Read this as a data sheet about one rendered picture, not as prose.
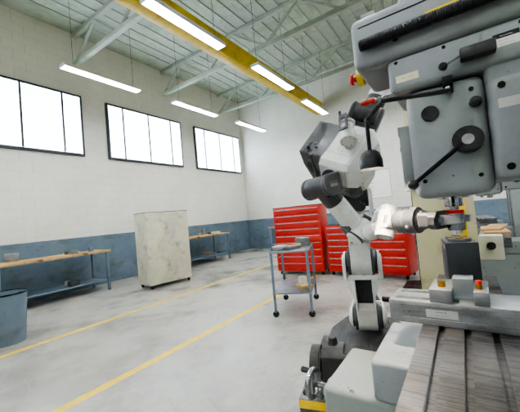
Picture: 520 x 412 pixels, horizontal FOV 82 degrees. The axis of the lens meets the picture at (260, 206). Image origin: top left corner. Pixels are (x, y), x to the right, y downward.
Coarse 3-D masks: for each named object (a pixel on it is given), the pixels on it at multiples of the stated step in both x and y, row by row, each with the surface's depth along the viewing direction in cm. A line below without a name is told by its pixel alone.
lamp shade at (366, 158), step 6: (366, 150) 95; (372, 150) 94; (366, 156) 93; (372, 156) 93; (378, 156) 93; (360, 162) 96; (366, 162) 93; (372, 162) 92; (378, 162) 92; (360, 168) 96; (366, 168) 99; (372, 168) 99; (378, 168) 98
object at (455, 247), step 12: (444, 240) 138; (456, 240) 130; (468, 240) 129; (444, 252) 138; (456, 252) 128; (468, 252) 126; (444, 264) 145; (456, 264) 128; (468, 264) 126; (480, 264) 125; (480, 276) 125
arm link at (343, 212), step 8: (344, 200) 129; (328, 208) 130; (336, 208) 128; (344, 208) 129; (352, 208) 132; (336, 216) 131; (344, 216) 130; (352, 216) 131; (360, 216) 134; (368, 216) 133; (344, 224) 132; (352, 224) 131; (344, 232) 137; (352, 232) 132; (352, 240) 134; (360, 240) 130
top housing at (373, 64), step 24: (408, 0) 85; (432, 0) 81; (456, 0) 78; (504, 0) 73; (360, 24) 92; (384, 24) 88; (456, 24) 78; (480, 24) 76; (384, 48) 88; (408, 48) 85; (360, 72) 95; (384, 72) 96
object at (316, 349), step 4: (312, 344) 159; (316, 344) 158; (320, 344) 159; (312, 348) 155; (316, 348) 154; (320, 348) 155; (312, 352) 153; (316, 352) 152; (320, 352) 154; (312, 356) 151; (316, 356) 150; (320, 356) 161; (312, 360) 150; (316, 360) 149; (312, 364) 149; (316, 364) 148; (320, 372) 149
